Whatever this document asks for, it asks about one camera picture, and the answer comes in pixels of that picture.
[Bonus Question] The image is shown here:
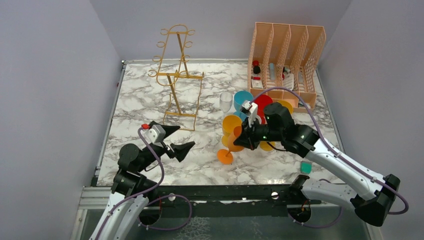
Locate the red black small bottle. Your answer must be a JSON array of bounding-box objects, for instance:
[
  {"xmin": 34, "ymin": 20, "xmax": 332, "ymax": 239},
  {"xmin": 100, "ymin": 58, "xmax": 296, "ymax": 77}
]
[{"xmin": 252, "ymin": 60, "xmax": 261, "ymax": 75}]

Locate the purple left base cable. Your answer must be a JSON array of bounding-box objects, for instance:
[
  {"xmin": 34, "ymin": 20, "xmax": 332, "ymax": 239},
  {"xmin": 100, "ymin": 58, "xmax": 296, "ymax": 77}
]
[{"xmin": 136, "ymin": 194, "xmax": 193, "ymax": 232}]

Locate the green small block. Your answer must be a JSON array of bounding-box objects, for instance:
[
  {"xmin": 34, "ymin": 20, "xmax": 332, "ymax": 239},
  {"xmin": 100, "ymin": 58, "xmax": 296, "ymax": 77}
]
[{"xmin": 300, "ymin": 161, "xmax": 313, "ymax": 175}]

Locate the gold wire glass rack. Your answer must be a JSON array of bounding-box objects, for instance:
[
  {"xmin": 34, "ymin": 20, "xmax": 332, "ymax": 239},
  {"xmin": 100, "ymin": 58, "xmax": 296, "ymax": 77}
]
[{"xmin": 148, "ymin": 24, "xmax": 205, "ymax": 132}]

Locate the blue plastic wine glass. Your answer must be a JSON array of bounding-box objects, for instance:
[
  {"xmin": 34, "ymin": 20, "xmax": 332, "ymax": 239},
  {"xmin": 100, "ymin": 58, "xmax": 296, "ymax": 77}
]
[{"xmin": 233, "ymin": 90, "xmax": 253, "ymax": 121}]

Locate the orange wine glass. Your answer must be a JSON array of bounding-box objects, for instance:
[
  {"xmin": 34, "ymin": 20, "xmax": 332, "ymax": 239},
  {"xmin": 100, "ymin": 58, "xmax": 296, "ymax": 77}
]
[{"xmin": 216, "ymin": 126, "xmax": 244, "ymax": 165}]

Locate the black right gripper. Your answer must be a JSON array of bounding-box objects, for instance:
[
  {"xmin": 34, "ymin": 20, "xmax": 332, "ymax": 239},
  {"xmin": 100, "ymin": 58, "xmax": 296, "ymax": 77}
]
[{"xmin": 233, "ymin": 115, "xmax": 284, "ymax": 151}]

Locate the red plastic wine glass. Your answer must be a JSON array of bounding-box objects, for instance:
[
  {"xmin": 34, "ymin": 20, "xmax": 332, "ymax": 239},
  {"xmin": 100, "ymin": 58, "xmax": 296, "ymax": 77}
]
[{"xmin": 253, "ymin": 94, "xmax": 273, "ymax": 124}]

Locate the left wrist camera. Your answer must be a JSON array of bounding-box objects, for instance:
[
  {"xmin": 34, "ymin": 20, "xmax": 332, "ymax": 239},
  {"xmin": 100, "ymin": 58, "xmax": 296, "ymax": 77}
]
[{"xmin": 141, "ymin": 124, "xmax": 166, "ymax": 144}]

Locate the clear wine glass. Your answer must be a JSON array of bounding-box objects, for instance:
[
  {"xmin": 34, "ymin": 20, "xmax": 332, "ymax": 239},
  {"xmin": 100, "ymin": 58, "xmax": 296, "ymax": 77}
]
[{"xmin": 219, "ymin": 91, "xmax": 233, "ymax": 119}]

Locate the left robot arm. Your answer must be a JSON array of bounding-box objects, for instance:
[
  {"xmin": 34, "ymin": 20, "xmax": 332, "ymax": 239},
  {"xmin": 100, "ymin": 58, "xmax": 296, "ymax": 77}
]
[{"xmin": 90, "ymin": 121, "xmax": 195, "ymax": 240}]

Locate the light blue tube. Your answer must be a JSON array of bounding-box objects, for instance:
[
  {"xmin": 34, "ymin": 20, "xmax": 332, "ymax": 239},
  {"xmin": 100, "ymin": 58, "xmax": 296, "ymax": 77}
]
[{"xmin": 269, "ymin": 62, "xmax": 276, "ymax": 82}]

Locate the white red labelled box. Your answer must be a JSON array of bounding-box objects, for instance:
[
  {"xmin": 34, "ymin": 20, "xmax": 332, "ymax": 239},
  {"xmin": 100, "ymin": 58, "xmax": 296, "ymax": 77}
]
[{"xmin": 251, "ymin": 76, "xmax": 264, "ymax": 89}]

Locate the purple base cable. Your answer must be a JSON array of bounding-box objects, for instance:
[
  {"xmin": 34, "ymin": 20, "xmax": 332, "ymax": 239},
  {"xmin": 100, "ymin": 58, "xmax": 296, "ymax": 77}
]
[
  {"xmin": 286, "ymin": 206, "xmax": 343, "ymax": 231},
  {"xmin": 136, "ymin": 194, "xmax": 193, "ymax": 232}
]

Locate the yellow wine glass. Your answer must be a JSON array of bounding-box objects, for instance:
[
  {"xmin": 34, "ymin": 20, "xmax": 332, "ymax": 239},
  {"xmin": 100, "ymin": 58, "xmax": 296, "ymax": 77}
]
[
  {"xmin": 259, "ymin": 141, "xmax": 275, "ymax": 152},
  {"xmin": 221, "ymin": 114, "xmax": 242, "ymax": 147},
  {"xmin": 278, "ymin": 100, "xmax": 294, "ymax": 115}
]

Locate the yellow front wine glass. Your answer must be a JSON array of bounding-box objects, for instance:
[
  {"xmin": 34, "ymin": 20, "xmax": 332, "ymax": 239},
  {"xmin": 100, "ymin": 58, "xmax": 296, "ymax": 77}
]
[{"xmin": 278, "ymin": 100, "xmax": 294, "ymax": 115}]

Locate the black mounting rail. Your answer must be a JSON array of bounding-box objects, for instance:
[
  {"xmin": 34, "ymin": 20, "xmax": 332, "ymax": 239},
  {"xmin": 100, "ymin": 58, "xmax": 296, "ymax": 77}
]
[{"xmin": 140, "ymin": 184, "xmax": 306, "ymax": 220}]

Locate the peach plastic file organizer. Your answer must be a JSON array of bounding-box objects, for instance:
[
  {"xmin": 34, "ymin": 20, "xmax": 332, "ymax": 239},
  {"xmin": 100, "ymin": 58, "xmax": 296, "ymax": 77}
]
[{"xmin": 247, "ymin": 22, "xmax": 327, "ymax": 113}]

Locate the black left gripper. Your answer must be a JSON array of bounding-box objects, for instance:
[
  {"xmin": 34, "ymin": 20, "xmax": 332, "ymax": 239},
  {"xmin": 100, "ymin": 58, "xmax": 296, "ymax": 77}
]
[{"xmin": 137, "ymin": 124, "xmax": 195, "ymax": 172}]

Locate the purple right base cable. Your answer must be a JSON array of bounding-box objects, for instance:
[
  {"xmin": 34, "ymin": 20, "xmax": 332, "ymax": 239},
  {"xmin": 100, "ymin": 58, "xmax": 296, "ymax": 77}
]
[{"xmin": 286, "ymin": 206, "xmax": 343, "ymax": 231}]

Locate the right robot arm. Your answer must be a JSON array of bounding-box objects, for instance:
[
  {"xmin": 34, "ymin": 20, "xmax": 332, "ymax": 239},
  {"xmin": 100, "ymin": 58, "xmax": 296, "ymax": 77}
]
[{"xmin": 234, "ymin": 100, "xmax": 401, "ymax": 227}]

